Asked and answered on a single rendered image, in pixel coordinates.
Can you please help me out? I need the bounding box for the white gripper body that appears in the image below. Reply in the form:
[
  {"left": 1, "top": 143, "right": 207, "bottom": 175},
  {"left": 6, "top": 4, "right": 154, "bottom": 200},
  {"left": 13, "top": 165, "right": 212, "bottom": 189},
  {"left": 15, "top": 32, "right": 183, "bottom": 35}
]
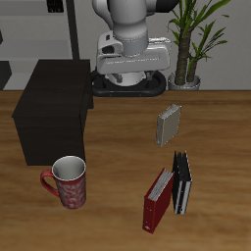
[{"left": 95, "top": 36, "right": 173, "bottom": 75}]

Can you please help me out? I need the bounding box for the beige book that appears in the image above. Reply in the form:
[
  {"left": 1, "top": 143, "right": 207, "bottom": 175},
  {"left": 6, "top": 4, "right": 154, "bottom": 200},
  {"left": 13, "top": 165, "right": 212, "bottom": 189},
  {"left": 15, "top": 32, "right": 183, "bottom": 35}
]
[{"left": 155, "top": 103, "right": 182, "bottom": 148}]

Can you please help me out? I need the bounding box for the black book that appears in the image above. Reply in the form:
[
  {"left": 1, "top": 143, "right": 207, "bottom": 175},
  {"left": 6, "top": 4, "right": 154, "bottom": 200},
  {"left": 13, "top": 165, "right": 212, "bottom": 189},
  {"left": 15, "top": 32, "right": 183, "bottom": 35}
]
[{"left": 172, "top": 150, "right": 193, "bottom": 216}]

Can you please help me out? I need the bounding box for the red book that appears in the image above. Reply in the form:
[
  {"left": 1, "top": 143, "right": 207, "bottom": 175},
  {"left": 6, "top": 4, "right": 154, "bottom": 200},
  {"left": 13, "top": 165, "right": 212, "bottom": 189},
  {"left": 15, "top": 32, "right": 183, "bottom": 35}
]
[{"left": 141, "top": 167, "right": 176, "bottom": 235}]

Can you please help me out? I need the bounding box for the green pot plant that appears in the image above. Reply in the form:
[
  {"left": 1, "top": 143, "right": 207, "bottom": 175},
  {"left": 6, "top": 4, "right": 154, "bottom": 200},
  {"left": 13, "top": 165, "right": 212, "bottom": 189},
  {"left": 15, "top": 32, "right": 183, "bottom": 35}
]
[{"left": 166, "top": 0, "right": 232, "bottom": 92}]

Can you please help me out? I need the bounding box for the dark brown desk caddy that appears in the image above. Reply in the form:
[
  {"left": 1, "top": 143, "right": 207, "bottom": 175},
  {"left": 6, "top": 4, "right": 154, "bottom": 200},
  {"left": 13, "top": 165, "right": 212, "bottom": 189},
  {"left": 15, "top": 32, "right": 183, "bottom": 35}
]
[{"left": 11, "top": 58, "right": 95, "bottom": 167}]

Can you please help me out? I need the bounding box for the small black box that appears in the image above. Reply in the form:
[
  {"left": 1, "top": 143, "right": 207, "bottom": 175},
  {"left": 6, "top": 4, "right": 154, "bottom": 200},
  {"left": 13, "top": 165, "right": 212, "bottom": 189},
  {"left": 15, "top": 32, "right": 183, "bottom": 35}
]
[{"left": 46, "top": 0, "right": 65, "bottom": 14}]

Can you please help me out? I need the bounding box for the dark cabinet block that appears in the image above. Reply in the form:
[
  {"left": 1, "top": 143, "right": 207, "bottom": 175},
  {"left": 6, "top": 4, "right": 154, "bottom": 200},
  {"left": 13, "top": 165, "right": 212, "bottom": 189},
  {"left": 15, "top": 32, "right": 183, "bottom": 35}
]
[{"left": 0, "top": 60, "right": 14, "bottom": 92}]

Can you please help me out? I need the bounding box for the red patterned mug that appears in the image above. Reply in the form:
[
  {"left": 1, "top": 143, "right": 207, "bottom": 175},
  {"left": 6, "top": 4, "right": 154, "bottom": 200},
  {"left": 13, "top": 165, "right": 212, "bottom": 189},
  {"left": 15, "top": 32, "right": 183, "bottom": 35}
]
[{"left": 39, "top": 155, "right": 88, "bottom": 211}]

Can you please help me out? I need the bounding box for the flat black base plate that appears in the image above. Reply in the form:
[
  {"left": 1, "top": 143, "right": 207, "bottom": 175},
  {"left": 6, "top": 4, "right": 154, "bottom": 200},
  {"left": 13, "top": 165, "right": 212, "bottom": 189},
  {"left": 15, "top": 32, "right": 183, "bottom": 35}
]
[{"left": 90, "top": 69, "right": 168, "bottom": 98}]

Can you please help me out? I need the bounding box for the black vertical post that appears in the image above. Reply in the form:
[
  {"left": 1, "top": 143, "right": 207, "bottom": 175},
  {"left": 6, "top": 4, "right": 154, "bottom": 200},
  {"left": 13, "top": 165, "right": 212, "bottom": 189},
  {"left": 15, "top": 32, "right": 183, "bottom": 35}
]
[{"left": 65, "top": 0, "right": 81, "bottom": 61}]

